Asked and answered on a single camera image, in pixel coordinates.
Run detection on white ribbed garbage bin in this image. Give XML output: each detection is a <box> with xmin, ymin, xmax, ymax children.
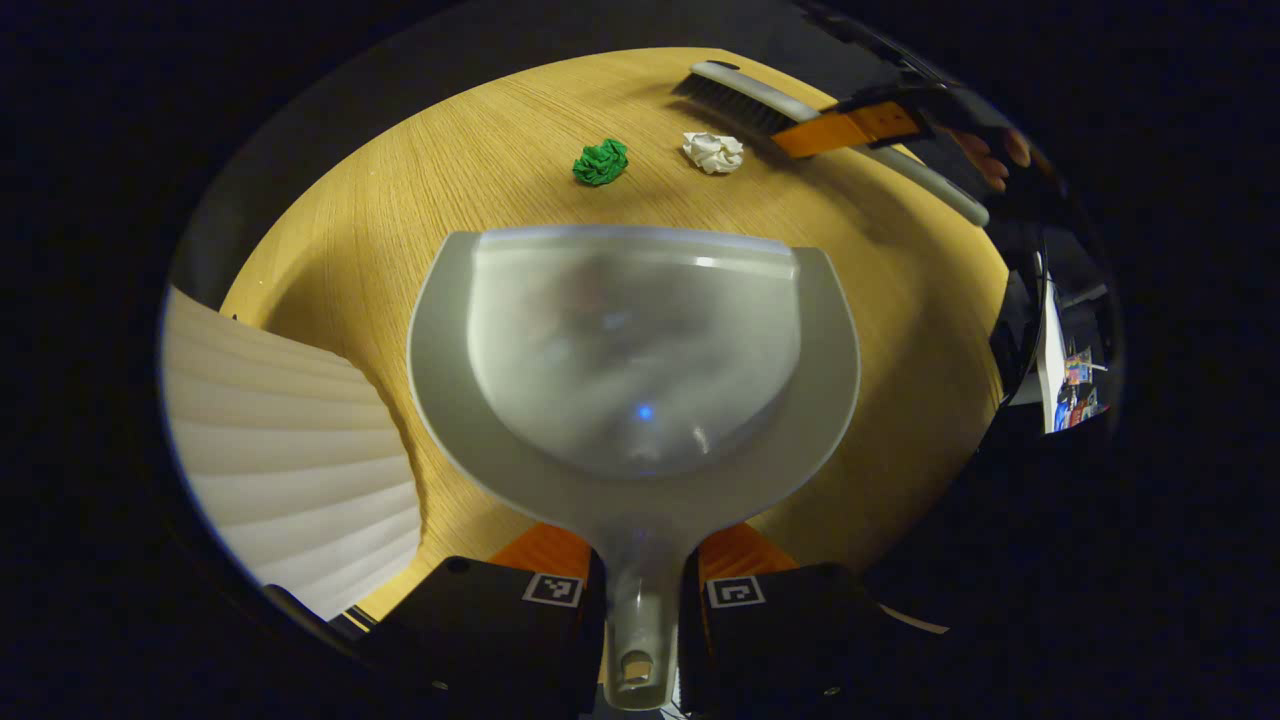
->
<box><xmin>160</xmin><ymin>285</ymin><xmax>423</xmax><ymax>621</ymax></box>

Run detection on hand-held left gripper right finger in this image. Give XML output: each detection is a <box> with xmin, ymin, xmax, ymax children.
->
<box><xmin>680</xmin><ymin>520</ymin><xmax>881</xmax><ymax>720</ymax></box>

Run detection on small grey broom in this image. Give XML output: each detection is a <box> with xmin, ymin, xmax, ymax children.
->
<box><xmin>672</xmin><ymin>60</ymin><xmax>991</xmax><ymax>228</ymax></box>

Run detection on grey plastic dustpan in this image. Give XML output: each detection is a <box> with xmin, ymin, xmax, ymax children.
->
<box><xmin>407</xmin><ymin>225</ymin><xmax>861</xmax><ymax>713</ymax></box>

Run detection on green paper ball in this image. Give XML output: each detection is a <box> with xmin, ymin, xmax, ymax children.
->
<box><xmin>572</xmin><ymin>138</ymin><xmax>630</xmax><ymax>187</ymax></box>

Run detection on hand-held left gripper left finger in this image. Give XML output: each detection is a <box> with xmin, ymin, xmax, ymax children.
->
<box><xmin>375</xmin><ymin>520</ymin><xmax>607</xmax><ymax>720</ymax></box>

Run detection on white printed sheet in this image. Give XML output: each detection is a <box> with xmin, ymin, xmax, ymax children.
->
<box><xmin>1035</xmin><ymin>250</ymin><xmax>1113</xmax><ymax>436</ymax></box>

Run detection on white paper ball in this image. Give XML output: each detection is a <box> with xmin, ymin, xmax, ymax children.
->
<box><xmin>682</xmin><ymin>131</ymin><xmax>745</xmax><ymax>175</ymax></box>

